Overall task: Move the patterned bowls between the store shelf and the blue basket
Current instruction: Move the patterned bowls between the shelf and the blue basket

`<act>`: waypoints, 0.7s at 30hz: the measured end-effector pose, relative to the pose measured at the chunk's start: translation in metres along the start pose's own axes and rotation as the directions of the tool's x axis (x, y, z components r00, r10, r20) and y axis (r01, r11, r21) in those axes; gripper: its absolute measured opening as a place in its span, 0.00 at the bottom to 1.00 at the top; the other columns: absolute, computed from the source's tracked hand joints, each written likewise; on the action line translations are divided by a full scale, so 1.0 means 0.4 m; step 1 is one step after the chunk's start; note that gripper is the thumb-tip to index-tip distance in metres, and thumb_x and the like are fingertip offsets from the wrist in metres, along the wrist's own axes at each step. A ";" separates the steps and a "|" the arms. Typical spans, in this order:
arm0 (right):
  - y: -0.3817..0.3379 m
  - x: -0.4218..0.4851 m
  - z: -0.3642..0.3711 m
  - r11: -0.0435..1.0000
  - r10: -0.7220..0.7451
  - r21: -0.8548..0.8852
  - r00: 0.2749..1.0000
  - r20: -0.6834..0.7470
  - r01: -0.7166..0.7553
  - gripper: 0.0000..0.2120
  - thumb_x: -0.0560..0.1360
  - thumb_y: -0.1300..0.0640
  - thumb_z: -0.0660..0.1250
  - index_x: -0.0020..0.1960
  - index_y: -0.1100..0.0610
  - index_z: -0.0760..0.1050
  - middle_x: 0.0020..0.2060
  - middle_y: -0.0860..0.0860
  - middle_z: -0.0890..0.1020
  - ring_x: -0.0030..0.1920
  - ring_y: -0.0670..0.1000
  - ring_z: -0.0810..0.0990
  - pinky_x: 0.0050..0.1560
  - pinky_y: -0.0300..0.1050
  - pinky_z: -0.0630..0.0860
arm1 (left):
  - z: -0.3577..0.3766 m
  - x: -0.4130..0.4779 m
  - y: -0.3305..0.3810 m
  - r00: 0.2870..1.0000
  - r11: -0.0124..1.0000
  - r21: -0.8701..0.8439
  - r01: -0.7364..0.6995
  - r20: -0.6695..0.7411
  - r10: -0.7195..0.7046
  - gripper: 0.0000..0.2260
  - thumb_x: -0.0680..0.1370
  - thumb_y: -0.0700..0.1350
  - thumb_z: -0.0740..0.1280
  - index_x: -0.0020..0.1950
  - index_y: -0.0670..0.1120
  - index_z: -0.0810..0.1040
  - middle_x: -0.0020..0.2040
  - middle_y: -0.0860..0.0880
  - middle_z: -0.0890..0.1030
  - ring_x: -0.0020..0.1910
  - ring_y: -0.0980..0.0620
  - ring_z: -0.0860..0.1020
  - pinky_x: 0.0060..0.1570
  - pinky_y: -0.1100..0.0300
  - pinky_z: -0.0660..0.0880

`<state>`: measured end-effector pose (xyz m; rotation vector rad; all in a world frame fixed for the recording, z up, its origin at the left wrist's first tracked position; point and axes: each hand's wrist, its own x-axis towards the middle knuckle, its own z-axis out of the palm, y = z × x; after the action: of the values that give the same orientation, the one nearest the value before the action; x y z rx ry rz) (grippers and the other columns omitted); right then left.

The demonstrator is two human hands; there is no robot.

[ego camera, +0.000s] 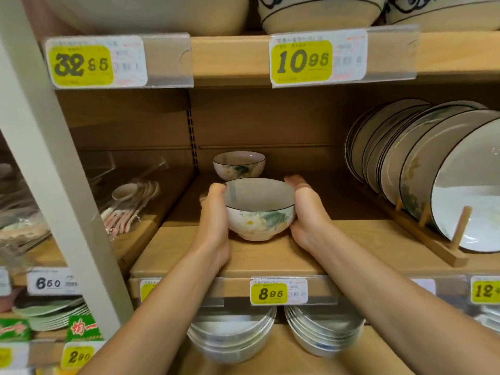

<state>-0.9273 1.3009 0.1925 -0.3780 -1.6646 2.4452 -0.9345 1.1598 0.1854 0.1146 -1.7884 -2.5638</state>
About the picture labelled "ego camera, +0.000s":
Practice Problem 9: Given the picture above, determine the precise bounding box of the person's right hand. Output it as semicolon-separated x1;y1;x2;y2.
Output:
284;175;336;255

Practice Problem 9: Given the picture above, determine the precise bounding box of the person's left hand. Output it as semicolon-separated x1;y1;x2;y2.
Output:
193;183;232;268

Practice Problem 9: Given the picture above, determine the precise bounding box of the person's right forearm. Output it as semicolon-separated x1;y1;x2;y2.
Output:
310;222;500;375

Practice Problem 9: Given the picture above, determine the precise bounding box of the person's left forearm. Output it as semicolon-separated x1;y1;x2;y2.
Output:
78;244;231;375

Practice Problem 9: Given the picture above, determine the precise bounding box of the stack of large white bowls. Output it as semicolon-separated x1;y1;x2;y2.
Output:
186;306;278;366

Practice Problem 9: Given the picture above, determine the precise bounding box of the stack of large white dishes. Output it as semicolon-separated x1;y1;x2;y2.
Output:
39;0;251;37

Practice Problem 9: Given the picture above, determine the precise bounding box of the yellow price tag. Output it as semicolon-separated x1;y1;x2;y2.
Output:
45;35;148;89
470;275;500;306
410;278;436;296
269;29;369;89
249;278;308;306
139;278;163;303

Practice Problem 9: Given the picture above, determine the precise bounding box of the bundle of pink ceramic spoons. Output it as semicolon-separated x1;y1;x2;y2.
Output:
99;180;161;235

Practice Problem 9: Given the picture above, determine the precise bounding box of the wooden plate rack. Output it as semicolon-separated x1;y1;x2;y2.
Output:
357;183;473;268

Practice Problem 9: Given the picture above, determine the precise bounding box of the row of black-rimmed floral plates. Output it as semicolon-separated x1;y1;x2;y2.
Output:
343;98;500;254

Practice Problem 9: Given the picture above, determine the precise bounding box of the stack of pale green plates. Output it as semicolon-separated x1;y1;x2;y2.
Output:
14;296;91;332

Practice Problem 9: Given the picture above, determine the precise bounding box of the green sign price tag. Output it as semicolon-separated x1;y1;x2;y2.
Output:
0;318;32;370
60;314;104;371

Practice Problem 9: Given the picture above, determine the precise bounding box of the blue patterned white bowl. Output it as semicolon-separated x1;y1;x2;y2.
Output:
384;0;500;32
256;0;391;35

